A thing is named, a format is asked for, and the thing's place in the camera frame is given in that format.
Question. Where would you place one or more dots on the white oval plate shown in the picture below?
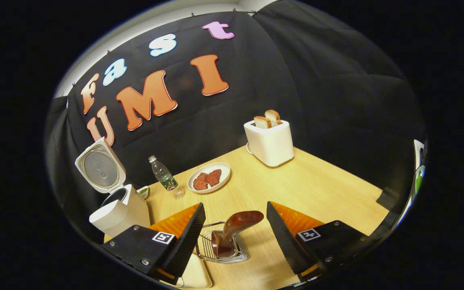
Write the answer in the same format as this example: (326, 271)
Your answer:
(222, 171)

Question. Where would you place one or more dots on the white toaster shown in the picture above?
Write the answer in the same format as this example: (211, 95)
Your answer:
(270, 147)

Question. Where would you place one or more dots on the brown wooden spoon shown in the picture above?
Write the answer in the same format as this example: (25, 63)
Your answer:
(240, 223)

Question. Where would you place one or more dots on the black backdrop cloth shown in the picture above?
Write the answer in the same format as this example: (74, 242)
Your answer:
(316, 80)

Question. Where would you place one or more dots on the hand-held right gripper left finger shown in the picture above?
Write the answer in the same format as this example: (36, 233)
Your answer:
(187, 249)

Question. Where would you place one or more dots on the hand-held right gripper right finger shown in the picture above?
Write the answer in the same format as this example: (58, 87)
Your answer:
(286, 245)

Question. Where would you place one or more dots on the clear plastic water bottle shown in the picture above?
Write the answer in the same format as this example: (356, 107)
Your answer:
(163, 175)

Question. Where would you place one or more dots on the red meat piece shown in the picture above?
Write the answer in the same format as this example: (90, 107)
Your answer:
(200, 182)
(214, 177)

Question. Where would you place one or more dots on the toast slice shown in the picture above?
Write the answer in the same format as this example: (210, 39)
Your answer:
(273, 117)
(262, 122)

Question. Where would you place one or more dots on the small white bowl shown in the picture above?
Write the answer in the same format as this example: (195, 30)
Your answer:
(143, 192)

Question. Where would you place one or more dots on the white rice cooker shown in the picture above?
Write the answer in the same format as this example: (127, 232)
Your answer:
(123, 213)

